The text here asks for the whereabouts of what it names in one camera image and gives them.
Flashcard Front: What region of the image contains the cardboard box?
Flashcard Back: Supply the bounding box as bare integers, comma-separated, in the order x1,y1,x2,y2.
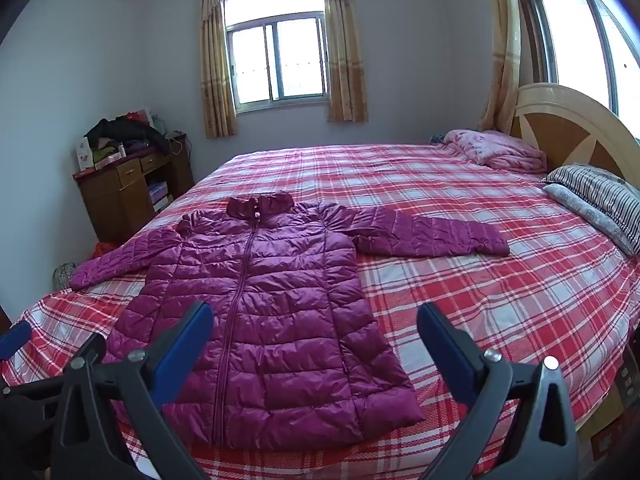
590,345,640,461

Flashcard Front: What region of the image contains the grey patterned pillow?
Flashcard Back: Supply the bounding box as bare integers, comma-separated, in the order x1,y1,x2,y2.
542,183,638,257

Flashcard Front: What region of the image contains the pink folded blanket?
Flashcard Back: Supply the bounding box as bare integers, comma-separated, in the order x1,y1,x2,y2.
442,129,548,176

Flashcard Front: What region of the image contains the striped pillow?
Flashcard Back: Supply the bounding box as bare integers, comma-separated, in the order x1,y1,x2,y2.
541,164,640,241

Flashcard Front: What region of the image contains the bed with red plaid sheet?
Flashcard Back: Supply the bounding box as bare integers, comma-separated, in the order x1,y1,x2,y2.
0,144,640,480

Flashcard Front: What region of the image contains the large window with dark frame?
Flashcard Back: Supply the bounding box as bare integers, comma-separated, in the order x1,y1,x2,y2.
520,0,640,126

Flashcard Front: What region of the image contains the sliding window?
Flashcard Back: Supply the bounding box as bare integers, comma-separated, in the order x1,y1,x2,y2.
221,0,331,116

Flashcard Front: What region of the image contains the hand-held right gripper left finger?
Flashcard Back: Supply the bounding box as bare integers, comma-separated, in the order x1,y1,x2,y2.
50,301,215,480

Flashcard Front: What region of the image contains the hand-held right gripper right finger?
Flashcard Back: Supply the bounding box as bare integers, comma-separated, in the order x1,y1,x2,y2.
416,302,581,480

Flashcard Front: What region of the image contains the purple quilted down jacket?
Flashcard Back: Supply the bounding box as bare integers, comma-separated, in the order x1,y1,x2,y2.
69,191,511,451

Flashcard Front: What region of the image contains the wooden bed headboard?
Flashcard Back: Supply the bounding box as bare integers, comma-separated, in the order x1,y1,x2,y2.
510,82,640,181

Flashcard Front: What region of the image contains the white printed box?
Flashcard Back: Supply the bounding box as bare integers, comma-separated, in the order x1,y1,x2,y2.
75,136,96,171

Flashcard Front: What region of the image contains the stack of papers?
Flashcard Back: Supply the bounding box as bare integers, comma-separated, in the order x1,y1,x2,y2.
147,182,172,212

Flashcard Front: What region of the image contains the brown wooden desk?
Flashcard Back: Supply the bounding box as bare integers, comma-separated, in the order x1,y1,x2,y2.
72,132,195,243

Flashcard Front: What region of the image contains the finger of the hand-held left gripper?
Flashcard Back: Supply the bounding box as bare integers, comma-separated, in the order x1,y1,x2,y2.
0,332,107,401
0,321,33,361

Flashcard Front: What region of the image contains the pile of dark clothes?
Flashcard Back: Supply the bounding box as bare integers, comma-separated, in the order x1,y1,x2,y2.
84,116,171,158

